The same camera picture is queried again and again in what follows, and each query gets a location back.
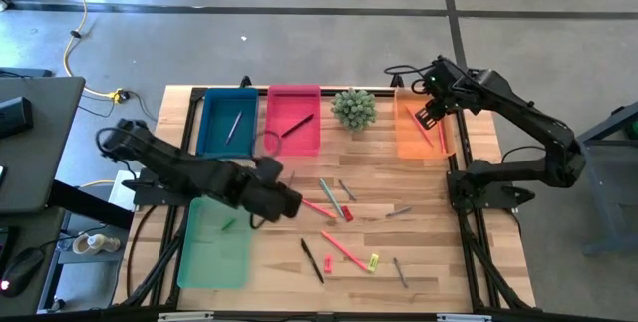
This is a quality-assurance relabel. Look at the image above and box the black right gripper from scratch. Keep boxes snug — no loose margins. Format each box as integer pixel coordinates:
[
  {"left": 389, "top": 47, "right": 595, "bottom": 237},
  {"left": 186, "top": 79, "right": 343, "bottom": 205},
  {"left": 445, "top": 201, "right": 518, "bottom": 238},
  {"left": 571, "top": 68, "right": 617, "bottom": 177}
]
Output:
[{"left": 414, "top": 55, "right": 473, "bottom": 132}]

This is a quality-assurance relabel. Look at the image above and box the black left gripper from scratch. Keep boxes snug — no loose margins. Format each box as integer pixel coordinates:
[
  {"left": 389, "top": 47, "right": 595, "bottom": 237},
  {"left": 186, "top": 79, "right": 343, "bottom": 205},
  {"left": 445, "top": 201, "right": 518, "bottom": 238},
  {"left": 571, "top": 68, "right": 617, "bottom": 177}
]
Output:
[{"left": 238, "top": 176, "right": 304, "bottom": 223}]

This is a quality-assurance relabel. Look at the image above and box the pink pen with orange cap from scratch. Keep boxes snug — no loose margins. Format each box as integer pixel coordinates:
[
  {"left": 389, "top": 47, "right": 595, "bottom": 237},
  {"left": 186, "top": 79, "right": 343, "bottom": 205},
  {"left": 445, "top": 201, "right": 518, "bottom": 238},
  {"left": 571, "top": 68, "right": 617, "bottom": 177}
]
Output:
[{"left": 301, "top": 199, "right": 339, "bottom": 220}]

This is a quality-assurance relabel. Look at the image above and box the cyan pen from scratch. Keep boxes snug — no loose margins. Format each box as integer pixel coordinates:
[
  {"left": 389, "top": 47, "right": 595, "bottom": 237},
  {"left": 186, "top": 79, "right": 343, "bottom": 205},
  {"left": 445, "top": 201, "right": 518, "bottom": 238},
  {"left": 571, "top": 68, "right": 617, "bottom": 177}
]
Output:
[{"left": 318, "top": 177, "right": 346, "bottom": 218}]

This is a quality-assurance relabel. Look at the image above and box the black pen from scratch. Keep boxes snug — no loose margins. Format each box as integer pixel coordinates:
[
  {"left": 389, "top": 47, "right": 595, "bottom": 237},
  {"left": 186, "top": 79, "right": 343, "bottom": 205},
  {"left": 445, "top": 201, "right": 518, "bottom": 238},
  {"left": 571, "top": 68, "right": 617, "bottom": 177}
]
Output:
[
  {"left": 299, "top": 238, "right": 325, "bottom": 285},
  {"left": 280, "top": 113, "right": 316, "bottom": 139}
]

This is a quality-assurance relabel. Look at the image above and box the orange plastic bin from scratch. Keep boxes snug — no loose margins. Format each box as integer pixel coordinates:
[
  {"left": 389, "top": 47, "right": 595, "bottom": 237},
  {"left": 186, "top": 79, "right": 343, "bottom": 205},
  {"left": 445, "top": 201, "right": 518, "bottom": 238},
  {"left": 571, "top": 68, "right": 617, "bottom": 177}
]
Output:
[{"left": 393, "top": 87, "right": 456, "bottom": 160}]

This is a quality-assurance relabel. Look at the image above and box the potted artificial green plant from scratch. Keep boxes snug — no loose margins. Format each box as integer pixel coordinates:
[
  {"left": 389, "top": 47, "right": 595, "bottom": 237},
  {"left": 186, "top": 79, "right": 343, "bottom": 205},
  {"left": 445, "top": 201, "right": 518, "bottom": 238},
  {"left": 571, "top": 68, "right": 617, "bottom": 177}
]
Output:
[{"left": 330, "top": 88, "right": 379, "bottom": 133}]

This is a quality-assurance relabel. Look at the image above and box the teal green plastic bin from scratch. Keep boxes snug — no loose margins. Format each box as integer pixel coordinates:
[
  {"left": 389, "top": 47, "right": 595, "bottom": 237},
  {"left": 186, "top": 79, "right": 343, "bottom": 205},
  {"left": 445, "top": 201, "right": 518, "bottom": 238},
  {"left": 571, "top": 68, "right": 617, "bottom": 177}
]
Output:
[{"left": 177, "top": 196, "right": 255, "bottom": 291}]

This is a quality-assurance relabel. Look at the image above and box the blue plastic bin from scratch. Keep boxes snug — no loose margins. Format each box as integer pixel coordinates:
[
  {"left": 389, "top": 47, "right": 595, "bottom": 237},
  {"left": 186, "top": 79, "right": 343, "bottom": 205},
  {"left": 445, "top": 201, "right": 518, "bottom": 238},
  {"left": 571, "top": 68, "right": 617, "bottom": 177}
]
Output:
[{"left": 195, "top": 87, "right": 260, "bottom": 159}]

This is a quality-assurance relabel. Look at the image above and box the pink plastic bin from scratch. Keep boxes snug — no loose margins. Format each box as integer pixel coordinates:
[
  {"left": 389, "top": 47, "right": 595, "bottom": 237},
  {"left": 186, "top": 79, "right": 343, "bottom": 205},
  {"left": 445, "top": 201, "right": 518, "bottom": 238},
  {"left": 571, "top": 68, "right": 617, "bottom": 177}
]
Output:
[{"left": 262, "top": 85, "right": 323, "bottom": 158}]

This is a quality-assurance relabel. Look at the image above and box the white sheet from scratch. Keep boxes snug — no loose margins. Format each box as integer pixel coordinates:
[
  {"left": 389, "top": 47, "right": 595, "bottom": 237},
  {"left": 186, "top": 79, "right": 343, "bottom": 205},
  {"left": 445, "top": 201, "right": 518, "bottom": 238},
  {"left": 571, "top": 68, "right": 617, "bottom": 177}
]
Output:
[{"left": 108, "top": 169, "right": 142, "bottom": 212}]

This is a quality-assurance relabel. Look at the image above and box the blue-grey metal cart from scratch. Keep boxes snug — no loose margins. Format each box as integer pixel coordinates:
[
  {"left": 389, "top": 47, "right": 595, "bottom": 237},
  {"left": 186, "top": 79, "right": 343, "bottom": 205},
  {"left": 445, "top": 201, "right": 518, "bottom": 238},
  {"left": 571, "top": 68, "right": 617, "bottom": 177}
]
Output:
[{"left": 577, "top": 101, "right": 638, "bottom": 257}]

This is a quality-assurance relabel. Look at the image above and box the beige tape roll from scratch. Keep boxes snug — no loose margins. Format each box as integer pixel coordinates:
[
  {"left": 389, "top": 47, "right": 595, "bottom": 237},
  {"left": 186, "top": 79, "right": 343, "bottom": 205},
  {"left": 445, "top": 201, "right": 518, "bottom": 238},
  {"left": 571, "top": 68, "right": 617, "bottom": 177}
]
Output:
[{"left": 72, "top": 232, "right": 122, "bottom": 256}]

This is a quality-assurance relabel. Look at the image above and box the dark grey desk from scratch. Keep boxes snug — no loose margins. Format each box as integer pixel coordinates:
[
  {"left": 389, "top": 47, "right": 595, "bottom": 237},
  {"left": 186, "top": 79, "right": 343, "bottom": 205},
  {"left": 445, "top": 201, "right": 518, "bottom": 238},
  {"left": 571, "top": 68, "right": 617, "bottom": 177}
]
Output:
[{"left": 0, "top": 75, "right": 86, "bottom": 213}]

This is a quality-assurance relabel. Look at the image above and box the black computer mouse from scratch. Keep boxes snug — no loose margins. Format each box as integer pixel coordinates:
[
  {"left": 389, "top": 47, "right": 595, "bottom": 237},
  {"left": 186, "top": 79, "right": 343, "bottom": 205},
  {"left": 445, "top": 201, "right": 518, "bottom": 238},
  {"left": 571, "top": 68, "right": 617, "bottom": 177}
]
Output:
[{"left": 0, "top": 246, "right": 46, "bottom": 298}]

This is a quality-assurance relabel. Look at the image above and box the black box device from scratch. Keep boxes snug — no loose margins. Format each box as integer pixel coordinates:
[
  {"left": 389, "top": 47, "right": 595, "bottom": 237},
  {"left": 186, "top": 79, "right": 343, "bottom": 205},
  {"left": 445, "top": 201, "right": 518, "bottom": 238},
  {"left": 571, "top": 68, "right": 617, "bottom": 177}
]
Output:
[{"left": 0, "top": 96, "right": 35, "bottom": 139}]

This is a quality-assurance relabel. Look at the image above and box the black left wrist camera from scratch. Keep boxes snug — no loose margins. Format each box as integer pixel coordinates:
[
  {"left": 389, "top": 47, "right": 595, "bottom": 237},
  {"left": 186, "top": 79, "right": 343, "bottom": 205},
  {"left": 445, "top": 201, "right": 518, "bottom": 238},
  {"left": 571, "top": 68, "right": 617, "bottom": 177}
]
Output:
[{"left": 252, "top": 156, "right": 286, "bottom": 186}]

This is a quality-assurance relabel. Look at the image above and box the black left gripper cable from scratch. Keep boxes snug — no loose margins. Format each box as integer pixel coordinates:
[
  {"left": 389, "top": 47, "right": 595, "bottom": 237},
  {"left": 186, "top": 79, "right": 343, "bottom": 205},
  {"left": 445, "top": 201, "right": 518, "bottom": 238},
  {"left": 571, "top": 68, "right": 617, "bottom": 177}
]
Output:
[{"left": 251, "top": 130, "right": 284, "bottom": 160}]

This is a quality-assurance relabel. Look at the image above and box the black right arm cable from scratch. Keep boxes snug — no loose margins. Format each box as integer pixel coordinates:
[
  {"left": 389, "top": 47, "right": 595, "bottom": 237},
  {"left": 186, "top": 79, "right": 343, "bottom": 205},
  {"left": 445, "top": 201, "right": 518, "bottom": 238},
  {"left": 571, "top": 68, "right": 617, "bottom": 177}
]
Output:
[{"left": 383, "top": 64, "right": 430, "bottom": 95}]

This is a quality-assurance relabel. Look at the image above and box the black aluminium table frame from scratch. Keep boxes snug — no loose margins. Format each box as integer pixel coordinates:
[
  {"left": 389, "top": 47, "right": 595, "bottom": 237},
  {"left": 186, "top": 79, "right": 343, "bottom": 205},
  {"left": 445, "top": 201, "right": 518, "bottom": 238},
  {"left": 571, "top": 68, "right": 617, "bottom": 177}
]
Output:
[{"left": 114, "top": 75, "right": 537, "bottom": 313}]

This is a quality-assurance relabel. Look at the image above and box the white bracket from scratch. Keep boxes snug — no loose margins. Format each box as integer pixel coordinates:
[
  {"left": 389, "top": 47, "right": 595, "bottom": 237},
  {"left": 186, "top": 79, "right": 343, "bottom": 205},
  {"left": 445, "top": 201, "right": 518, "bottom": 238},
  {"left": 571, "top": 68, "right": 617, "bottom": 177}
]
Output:
[
  {"left": 158, "top": 311, "right": 215, "bottom": 322},
  {"left": 437, "top": 313, "right": 493, "bottom": 322}
]

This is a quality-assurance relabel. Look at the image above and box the yellow extension cable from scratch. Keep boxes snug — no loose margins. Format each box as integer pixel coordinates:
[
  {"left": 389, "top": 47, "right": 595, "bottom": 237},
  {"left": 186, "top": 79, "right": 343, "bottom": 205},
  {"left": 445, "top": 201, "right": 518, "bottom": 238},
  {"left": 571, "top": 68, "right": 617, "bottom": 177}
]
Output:
[{"left": 59, "top": 0, "right": 130, "bottom": 104}]

